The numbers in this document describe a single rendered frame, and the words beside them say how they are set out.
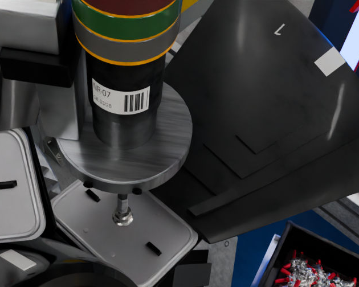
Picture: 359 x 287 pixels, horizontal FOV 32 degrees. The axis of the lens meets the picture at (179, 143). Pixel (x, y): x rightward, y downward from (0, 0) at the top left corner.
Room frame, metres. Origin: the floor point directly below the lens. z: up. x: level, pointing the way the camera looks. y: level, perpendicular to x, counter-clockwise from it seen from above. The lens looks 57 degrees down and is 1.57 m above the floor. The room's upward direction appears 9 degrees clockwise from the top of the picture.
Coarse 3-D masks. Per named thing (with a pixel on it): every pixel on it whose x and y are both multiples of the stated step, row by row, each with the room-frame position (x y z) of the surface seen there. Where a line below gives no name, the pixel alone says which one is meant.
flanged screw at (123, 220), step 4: (116, 208) 0.18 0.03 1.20; (128, 208) 0.18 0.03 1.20; (116, 212) 0.18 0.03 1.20; (128, 212) 0.18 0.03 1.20; (112, 216) 0.18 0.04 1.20; (116, 216) 0.18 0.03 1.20; (120, 216) 0.18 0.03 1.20; (124, 216) 0.18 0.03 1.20; (128, 216) 0.18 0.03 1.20; (132, 216) 0.18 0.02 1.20; (116, 220) 0.18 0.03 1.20; (120, 220) 0.18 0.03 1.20; (124, 220) 0.18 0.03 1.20; (128, 220) 0.18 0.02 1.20; (116, 224) 0.18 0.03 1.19; (120, 224) 0.18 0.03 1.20; (124, 224) 0.18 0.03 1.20; (128, 224) 0.18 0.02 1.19
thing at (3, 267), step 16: (32, 240) 0.14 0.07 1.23; (48, 240) 0.14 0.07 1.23; (0, 256) 0.12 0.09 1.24; (32, 256) 0.12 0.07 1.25; (48, 256) 0.12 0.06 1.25; (64, 256) 0.13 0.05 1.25; (80, 256) 0.13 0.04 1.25; (0, 272) 0.11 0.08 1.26; (16, 272) 0.11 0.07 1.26; (32, 272) 0.11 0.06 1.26; (48, 272) 0.11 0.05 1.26; (64, 272) 0.11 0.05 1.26; (80, 272) 0.12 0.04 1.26; (96, 272) 0.12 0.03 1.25; (112, 272) 0.12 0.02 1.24
